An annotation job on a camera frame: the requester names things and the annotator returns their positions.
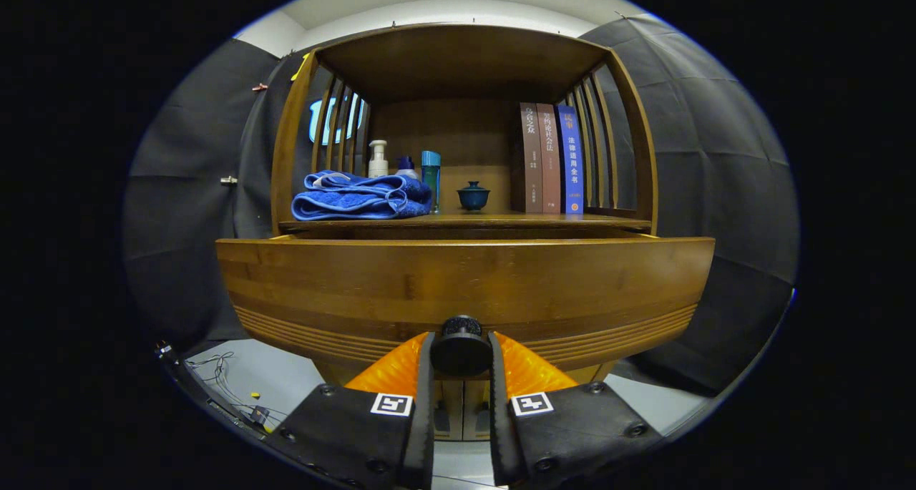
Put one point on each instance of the reddish brown book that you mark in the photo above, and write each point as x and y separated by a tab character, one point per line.
549	161

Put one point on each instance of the folded blue towel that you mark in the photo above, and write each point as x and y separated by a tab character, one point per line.
358	200

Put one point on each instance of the wooden cabinet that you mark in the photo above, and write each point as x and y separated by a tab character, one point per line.
458	61

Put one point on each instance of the white pump bottle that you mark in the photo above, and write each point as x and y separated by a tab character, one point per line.
377	162

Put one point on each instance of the dark brown book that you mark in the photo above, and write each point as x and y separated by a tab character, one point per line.
528	161

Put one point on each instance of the wooden countertop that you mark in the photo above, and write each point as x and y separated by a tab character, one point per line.
486	220

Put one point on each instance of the black drawer knob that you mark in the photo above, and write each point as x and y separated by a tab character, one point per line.
461	350

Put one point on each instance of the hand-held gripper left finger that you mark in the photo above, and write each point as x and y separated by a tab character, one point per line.
426	418

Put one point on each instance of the wooden drawer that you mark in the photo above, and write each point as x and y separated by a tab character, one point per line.
465	282

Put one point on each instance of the white bottle with blue cap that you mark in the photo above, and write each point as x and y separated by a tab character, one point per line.
406	168

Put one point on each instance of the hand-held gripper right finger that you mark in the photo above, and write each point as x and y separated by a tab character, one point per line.
497	418

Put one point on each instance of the teal slim bottle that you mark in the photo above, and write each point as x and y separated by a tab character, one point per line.
431	179

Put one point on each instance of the blue book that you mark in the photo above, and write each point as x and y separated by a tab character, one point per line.
570	161

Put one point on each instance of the wooden cabinet door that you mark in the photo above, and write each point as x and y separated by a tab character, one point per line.
476	400
447	400

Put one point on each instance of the blue lidded teacup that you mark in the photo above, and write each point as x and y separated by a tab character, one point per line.
473	198

